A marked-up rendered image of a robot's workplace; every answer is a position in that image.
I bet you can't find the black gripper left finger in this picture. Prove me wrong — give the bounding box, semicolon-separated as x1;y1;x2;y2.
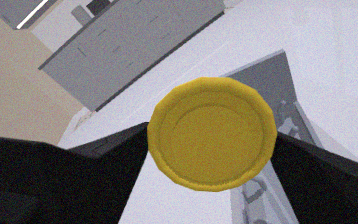
0;122;149;224

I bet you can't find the yellow plate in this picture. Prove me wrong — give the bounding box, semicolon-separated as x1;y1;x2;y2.
147;77;277;192

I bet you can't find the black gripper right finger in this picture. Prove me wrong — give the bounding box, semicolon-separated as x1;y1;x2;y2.
270;131;358;224

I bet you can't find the grey dish rack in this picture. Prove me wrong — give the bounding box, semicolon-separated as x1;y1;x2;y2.
219;49;324;224

